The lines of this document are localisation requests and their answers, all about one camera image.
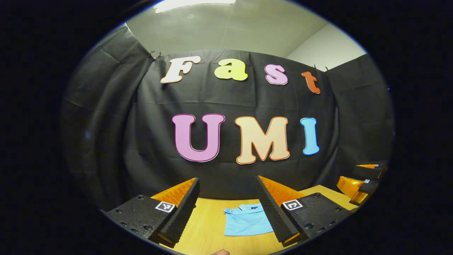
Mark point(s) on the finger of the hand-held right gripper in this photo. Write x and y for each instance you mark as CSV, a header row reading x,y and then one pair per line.
x,y
350,187
368,172

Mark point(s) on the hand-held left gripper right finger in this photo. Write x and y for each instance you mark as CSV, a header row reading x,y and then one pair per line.
x,y
272,214

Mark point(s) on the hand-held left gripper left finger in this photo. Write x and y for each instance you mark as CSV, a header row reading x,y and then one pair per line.
x,y
184,212

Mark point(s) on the light blue polo T-shirt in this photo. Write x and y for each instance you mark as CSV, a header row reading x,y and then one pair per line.
x,y
244,223

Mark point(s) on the black backdrop cloth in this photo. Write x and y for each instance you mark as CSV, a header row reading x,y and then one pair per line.
x,y
226,99

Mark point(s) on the ceiling light panel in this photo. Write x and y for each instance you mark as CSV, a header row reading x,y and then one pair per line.
x,y
194,4

